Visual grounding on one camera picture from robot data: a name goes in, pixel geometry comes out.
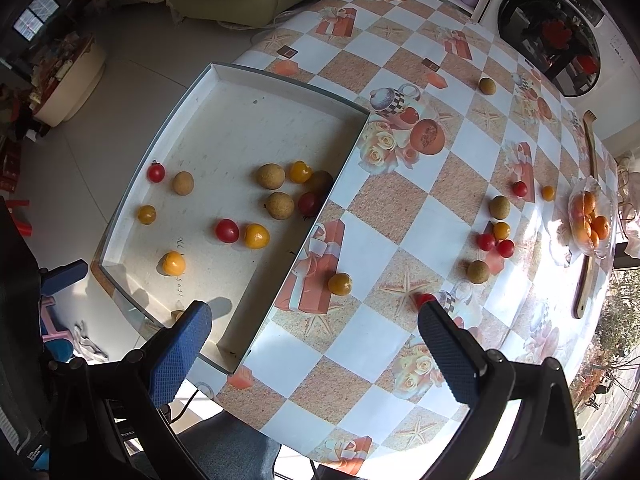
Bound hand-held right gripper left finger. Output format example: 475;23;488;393
50;301;213;480

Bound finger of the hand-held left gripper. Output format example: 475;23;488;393
41;259;88;295

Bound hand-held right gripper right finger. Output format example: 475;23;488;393
417;302;581;480

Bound dark red cherry tomato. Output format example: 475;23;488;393
298;191;322;217

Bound white rectangular tray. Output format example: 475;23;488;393
90;62;371;375

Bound white cloth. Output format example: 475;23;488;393
72;322;108;361

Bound red plastic stool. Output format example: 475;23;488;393
5;199;31;236

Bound grey office chair seat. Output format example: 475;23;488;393
175;412;283;480

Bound wooden back scratcher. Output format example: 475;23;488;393
571;110;601;320

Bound glass bowl of oranges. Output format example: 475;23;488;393
550;175;618;261

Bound round white coffee table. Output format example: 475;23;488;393
32;35;108;128

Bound window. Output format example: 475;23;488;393
12;0;61;41

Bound white washing machine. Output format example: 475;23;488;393
480;0;636;141

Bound black cable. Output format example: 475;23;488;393
167;382;216;423

